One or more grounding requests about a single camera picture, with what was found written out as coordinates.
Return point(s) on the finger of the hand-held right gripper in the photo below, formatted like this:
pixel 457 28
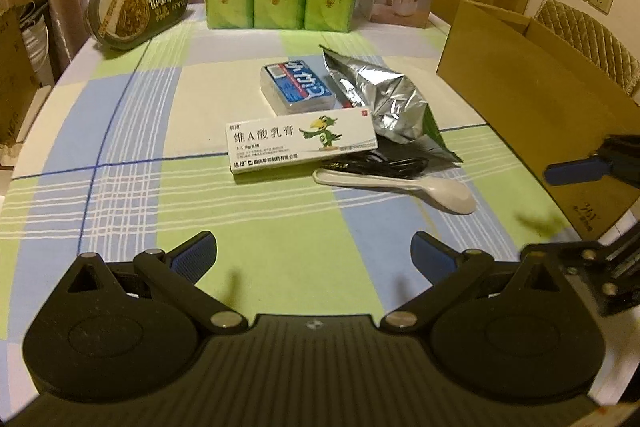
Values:
pixel 575 170
pixel 605 272

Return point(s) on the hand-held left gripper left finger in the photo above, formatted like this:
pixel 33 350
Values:
pixel 192 253

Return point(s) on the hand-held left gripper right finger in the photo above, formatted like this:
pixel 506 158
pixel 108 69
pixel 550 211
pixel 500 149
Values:
pixel 434 257

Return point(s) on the white ceramic spoon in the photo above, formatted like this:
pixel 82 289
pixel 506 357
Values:
pixel 440 194

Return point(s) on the brown cardboard box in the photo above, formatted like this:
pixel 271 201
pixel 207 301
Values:
pixel 515 97

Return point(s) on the white ointment box bird print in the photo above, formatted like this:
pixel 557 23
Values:
pixel 300 139

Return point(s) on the silver foil bag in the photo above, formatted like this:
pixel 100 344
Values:
pixel 395 102

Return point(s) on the checked cloth covered desktop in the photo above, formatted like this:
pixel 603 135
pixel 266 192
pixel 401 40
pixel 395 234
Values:
pixel 175 207

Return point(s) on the quilted chair back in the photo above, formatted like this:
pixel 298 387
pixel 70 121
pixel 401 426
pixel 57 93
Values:
pixel 590 42

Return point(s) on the blue label plastic pack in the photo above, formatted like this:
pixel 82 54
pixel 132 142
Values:
pixel 297 88

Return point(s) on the large cardboard carton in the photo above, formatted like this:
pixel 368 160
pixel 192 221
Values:
pixel 15 77

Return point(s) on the dark green oval noodle container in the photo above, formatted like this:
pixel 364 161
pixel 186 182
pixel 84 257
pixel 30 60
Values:
pixel 135 7

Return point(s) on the white plastic bucket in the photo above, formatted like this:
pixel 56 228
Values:
pixel 37 42

